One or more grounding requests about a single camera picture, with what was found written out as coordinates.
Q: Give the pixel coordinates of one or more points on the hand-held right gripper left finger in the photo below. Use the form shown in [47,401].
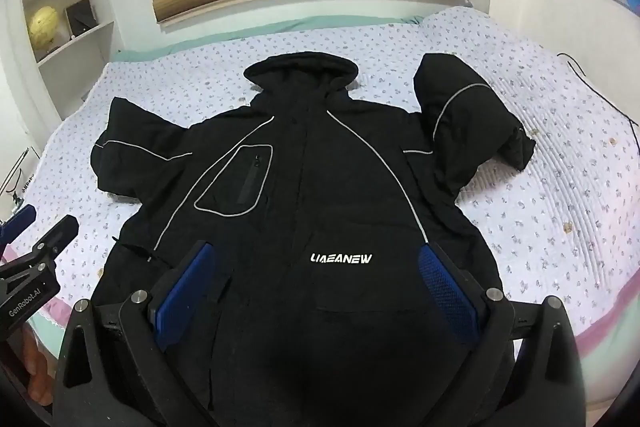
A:
[182,297]

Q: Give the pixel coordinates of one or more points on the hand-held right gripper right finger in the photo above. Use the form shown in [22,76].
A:
[447,297]

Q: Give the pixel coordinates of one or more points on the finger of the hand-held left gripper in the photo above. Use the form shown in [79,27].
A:
[17,221]
[55,239]

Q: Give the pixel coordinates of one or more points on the black hooded jacket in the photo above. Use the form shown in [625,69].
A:
[310,187]

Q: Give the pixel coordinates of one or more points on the person's left hand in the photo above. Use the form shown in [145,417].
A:
[40,372]

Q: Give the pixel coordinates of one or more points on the yellow globe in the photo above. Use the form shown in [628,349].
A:
[45,28]

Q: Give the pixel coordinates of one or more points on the small black box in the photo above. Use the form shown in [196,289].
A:
[81,16]

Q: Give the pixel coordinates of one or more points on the floral white bed sheet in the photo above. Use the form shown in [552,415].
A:
[400,47]

